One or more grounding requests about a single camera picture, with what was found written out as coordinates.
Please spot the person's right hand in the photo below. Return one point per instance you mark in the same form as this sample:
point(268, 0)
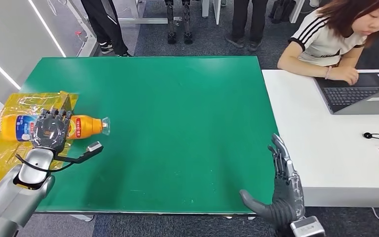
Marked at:
point(346, 74)

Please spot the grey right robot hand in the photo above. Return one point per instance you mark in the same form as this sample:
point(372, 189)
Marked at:
point(286, 202)

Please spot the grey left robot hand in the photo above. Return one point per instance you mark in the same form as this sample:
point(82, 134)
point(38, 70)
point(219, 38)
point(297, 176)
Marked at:
point(50, 130)

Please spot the orange plastic bottle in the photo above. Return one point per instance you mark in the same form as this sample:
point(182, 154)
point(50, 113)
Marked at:
point(86, 126)

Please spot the dark grey laptop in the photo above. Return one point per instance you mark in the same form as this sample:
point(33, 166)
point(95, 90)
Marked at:
point(349, 95)

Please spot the seated person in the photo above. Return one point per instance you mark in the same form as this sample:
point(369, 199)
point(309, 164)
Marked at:
point(320, 39)

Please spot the white desk leg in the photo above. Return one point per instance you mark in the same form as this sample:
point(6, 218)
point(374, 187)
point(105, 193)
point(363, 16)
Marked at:
point(296, 11)

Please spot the standing person with dark shoes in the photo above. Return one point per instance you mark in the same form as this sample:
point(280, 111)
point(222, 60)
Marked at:
point(250, 19)

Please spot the standing person with striped trousers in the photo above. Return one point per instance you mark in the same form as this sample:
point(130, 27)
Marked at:
point(107, 23)

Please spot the white desk side panel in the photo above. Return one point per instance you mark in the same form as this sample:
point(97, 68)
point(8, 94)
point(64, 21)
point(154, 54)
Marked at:
point(215, 11)

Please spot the black robot leg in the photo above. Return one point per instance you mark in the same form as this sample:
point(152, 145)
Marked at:
point(187, 26)
point(171, 26)

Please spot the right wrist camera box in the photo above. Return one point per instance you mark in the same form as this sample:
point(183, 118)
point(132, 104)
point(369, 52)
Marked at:
point(307, 227)

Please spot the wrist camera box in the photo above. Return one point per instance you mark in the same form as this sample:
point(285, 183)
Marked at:
point(307, 227)
point(94, 146)

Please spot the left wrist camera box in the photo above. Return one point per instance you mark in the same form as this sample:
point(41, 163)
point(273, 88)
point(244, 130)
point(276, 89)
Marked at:
point(94, 146)

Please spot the white slanted rail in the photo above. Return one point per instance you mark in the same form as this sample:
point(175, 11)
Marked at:
point(87, 36)

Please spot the white desk frame bar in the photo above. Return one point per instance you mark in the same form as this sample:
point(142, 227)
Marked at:
point(148, 21)

